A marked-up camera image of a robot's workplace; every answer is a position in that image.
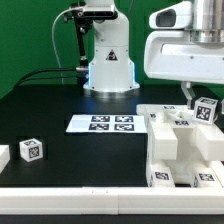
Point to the white left fence bar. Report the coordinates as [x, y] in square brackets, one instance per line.
[4, 156]

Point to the white chair seat part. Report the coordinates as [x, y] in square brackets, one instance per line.
[185, 131]

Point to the white paper tag sheet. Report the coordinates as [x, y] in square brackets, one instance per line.
[106, 124]

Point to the black camera stand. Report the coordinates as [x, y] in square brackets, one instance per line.
[83, 16]

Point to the white chair side plank front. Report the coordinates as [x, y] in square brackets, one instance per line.
[162, 142]

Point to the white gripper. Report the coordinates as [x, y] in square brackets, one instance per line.
[171, 55]

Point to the white front fence bar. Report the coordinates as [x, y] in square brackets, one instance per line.
[111, 201]

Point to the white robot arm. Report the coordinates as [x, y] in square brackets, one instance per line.
[111, 71]

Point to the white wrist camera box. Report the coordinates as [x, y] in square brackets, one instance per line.
[178, 16]

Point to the white chair side plank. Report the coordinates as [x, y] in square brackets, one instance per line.
[162, 142]
[209, 141]

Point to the white tagged cube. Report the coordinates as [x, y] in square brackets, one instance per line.
[31, 149]
[205, 110]

